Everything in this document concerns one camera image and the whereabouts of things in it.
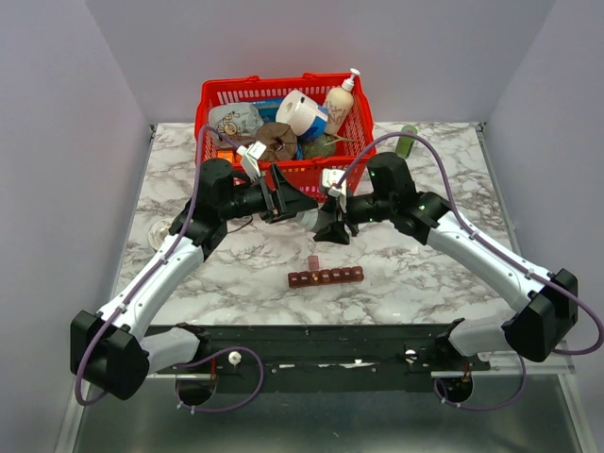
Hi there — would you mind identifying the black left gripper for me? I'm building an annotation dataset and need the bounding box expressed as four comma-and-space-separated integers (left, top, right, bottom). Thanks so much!
220, 164, 319, 225

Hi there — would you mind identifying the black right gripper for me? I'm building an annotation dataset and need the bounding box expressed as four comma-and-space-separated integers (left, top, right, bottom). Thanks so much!
313, 187, 394, 246

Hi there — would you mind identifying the white-capped pill bottle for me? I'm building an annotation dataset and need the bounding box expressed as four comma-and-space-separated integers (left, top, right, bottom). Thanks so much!
295, 209, 326, 233

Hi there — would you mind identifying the red weekly pill organizer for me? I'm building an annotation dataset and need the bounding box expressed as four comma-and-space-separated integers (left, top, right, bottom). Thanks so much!
287, 255, 364, 289

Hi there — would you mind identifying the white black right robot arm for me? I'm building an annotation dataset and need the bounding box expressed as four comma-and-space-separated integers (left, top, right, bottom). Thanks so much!
313, 152, 578, 370

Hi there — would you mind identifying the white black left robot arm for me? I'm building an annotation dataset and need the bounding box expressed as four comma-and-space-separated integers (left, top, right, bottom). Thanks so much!
70, 159, 318, 406

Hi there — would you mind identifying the green round vegetable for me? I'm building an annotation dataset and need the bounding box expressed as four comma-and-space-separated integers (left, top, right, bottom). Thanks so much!
302, 134, 337, 159

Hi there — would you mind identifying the orange small box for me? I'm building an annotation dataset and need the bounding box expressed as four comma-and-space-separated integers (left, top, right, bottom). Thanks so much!
217, 150, 236, 163

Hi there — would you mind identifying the red plastic shopping basket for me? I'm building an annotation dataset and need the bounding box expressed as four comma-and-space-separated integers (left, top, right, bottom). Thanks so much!
193, 73, 374, 201

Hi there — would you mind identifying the white toilet paper roll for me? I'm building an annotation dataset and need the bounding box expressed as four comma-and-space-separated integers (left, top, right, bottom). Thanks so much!
276, 90, 318, 136

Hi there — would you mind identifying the blue package in basket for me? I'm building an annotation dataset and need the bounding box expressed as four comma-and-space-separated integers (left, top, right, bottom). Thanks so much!
254, 98, 283, 123

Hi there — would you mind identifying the grey cartoon snack bag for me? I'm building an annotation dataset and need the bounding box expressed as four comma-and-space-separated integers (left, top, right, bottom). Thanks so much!
208, 102, 264, 143

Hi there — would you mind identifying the cream pump lotion bottle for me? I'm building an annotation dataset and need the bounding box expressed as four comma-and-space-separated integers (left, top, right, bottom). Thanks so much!
323, 68, 361, 136

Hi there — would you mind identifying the green cylindrical can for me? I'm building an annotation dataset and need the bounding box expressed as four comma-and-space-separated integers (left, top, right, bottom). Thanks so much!
395, 125, 418, 159

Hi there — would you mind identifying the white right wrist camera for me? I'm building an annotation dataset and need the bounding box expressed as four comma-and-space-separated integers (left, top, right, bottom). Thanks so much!
320, 168, 347, 198

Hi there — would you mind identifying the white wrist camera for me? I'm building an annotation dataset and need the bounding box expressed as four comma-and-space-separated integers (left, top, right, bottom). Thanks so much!
320, 168, 347, 198
236, 142, 266, 182

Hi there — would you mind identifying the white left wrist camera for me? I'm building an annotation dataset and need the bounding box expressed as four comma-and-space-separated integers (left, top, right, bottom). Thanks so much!
236, 142, 266, 182

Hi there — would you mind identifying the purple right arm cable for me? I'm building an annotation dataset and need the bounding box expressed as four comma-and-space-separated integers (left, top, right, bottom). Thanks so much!
332, 131, 604, 411

